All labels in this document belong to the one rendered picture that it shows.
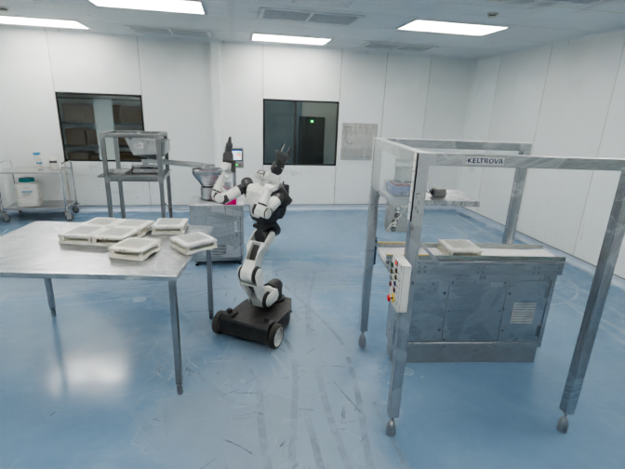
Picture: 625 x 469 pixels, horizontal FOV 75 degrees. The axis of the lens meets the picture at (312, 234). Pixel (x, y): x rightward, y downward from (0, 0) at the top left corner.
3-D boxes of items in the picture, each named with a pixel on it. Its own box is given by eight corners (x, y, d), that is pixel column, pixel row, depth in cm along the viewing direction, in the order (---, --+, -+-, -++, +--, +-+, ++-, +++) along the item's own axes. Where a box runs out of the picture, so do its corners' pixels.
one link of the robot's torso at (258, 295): (256, 294, 367) (241, 260, 333) (276, 299, 360) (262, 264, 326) (248, 308, 357) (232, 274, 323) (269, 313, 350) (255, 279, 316)
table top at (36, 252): (-78, 275, 241) (-80, 270, 240) (36, 224, 346) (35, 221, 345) (176, 281, 247) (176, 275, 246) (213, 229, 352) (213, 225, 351)
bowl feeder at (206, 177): (192, 202, 481) (190, 170, 470) (194, 195, 515) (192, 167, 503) (233, 202, 490) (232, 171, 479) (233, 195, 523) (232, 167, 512)
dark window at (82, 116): (64, 160, 686) (54, 91, 653) (64, 160, 687) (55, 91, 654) (147, 162, 710) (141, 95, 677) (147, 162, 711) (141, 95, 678)
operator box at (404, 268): (396, 313, 207) (401, 265, 200) (388, 298, 224) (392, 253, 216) (407, 313, 208) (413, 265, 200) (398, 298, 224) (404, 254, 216)
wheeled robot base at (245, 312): (254, 302, 400) (254, 271, 390) (302, 314, 382) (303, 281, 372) (216, 333, 344) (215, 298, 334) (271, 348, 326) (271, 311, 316)
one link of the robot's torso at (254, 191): (268, 214, 363) (268, 174, 352) (294, 222, 340) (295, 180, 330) (241, 220, 342) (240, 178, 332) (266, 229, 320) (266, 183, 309)
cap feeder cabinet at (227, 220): (192, 267, 488) (188, 206, 466) (195, 251, 541) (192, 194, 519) (245, 265, 500) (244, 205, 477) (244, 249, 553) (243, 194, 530)
